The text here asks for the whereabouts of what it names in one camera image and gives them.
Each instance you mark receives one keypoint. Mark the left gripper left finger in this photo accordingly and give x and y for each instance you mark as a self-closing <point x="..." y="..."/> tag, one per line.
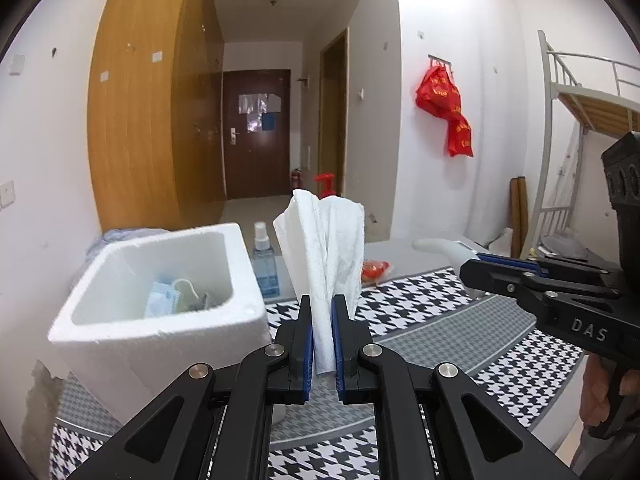
<point x="213" y="423"/>

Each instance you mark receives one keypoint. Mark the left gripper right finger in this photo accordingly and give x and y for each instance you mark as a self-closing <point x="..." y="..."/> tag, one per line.
<point x="432" y="423"/>

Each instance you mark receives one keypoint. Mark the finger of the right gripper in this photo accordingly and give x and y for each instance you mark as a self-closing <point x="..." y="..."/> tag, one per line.
<point x="494" y="278"/>
<point x="523" y="265"/>

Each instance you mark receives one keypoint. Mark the blue face mask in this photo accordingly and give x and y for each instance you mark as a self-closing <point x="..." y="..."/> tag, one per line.
<point x="161" y="300"/>

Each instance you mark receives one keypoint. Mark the white tissue paper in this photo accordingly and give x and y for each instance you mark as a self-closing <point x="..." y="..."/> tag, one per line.
<point x="322" y="244"/>

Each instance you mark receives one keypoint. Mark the grey sock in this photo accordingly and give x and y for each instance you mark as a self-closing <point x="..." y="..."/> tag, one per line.
<point x="204" y="303"/>

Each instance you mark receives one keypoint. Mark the person right hand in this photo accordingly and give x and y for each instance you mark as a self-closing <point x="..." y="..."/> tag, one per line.
<point x="594" y="403"/>

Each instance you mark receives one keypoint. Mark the wooden planks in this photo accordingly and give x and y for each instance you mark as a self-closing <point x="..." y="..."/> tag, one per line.
<point x="518" y="210"/>

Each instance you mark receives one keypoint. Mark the white remote control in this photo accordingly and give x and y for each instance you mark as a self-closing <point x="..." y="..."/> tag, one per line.
<point x="457" y="253"/>

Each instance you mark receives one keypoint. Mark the white styrofoam box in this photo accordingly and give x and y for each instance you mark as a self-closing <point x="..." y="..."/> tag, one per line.
<point x="125" y="359"/>

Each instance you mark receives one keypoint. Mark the red snack packet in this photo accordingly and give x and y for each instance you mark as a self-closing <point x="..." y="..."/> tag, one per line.
<point x="374" y="271"/>

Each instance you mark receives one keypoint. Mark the blue spray bottle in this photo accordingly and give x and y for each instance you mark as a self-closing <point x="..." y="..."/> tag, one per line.
<point x="264" y="262"/>

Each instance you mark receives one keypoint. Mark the metal bunk bed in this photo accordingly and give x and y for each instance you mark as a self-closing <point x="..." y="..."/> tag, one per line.
<point x="582" y="103"/>

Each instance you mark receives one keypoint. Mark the red hanging bag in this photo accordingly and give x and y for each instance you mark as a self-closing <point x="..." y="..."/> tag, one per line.
<point x="439" y="96"/>

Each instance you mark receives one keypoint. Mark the white red pump bottle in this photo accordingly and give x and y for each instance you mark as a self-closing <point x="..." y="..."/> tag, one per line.
<point x="326" y="185"/>

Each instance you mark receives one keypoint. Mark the red fire extinguisher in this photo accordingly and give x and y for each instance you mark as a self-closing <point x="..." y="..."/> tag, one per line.
<point x="296" y="179"/>

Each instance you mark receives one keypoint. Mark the dark brown entrance door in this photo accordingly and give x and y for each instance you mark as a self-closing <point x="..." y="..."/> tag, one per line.
<point x="256" y="126"/>

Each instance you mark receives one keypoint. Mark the wooden wardrobe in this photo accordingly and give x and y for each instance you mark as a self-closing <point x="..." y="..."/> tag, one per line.
<point x="154" y="115"/>

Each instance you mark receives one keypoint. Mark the side doorway frame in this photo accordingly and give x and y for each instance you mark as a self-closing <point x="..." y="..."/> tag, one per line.
<point x="333" y="108"/>

